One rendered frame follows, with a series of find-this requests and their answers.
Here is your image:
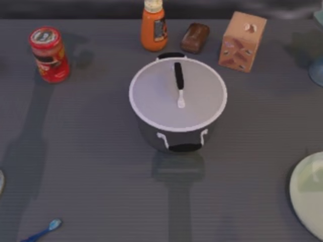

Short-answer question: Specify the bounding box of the blue toothbrush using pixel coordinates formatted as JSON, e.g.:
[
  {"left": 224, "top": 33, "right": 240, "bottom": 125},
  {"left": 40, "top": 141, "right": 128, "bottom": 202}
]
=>
[{"left": 20, "top": 218, "right": 62, "bottom": 242}]

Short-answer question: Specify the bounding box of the brown chocolate bar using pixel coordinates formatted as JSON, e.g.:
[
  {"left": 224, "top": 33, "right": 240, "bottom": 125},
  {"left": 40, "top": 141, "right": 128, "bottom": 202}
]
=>
[{"left": 180, "top": 23, "right": 210, "bottom": 54}]

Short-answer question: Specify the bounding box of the light blue glass object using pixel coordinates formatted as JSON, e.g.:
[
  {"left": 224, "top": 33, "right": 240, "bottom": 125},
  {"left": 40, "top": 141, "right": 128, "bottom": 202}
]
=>
[{"left": 308, "top": 11, "right": 323, "bottom": 88}]

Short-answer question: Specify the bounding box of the orange sauce bottle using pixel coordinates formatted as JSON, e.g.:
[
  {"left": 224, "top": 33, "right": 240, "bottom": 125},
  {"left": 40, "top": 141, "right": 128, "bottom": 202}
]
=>
[{"left": 140, "top": 0, "right": 169, "bottom": 52}]

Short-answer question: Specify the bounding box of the silver pot with lid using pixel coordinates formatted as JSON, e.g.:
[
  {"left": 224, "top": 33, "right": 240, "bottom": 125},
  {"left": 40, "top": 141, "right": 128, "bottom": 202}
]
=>
[{"left": 135, "top": 51, "right": 218, "bottom": 154}]

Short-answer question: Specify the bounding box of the pale green plate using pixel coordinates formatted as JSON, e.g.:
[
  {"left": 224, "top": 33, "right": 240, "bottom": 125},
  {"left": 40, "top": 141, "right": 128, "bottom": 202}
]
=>
[{"left": 289, "top": 151, "right": 323, "bottom": 241}]

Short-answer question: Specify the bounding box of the red can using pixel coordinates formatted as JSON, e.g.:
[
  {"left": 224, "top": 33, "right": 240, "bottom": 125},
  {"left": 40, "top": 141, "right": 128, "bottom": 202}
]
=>
[{"left": 28, "top": 26, "right": 71, "bottom": 84}]

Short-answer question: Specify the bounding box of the gray pot lid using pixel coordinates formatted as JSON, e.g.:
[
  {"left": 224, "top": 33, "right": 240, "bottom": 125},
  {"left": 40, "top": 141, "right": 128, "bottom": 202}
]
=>
[{"left": 129, "top": 58, "right": 228, "bottom": 133}]

